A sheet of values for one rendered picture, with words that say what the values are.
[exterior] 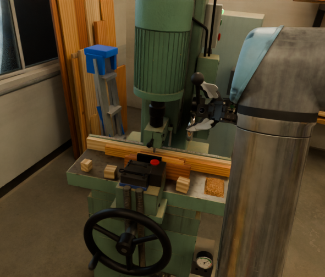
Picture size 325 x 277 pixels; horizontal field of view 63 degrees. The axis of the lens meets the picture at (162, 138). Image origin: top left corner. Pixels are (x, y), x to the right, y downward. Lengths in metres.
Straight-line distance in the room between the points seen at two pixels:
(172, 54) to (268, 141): 0.51
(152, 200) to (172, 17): 0.55
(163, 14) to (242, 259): 0.64
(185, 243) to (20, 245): 1.26
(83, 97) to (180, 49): 1.67
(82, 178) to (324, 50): 0.87
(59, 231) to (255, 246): 1.75
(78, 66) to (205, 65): 1.46
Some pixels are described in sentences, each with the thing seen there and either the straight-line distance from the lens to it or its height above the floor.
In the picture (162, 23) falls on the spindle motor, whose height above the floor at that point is 1.43.
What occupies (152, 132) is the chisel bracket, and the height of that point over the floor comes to 1.06.
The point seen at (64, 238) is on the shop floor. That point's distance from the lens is 2.04.
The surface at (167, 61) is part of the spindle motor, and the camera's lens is 0.84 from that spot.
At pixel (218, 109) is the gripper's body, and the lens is 0.84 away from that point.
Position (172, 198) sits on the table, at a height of 0.88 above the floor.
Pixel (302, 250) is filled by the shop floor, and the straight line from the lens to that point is 2.24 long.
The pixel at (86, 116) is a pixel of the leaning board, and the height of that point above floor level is 0.47.
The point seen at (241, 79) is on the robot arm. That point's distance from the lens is 0.40.
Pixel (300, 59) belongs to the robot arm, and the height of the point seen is 1.46.
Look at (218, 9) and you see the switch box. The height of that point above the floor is 1.47.
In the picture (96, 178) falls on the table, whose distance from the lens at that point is 1.02.
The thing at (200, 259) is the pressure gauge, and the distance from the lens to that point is 1.08.
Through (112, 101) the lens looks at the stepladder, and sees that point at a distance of 2.00.
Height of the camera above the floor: 1.52
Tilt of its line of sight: 29 degrees down
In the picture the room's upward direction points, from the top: 5 degrees clockwise
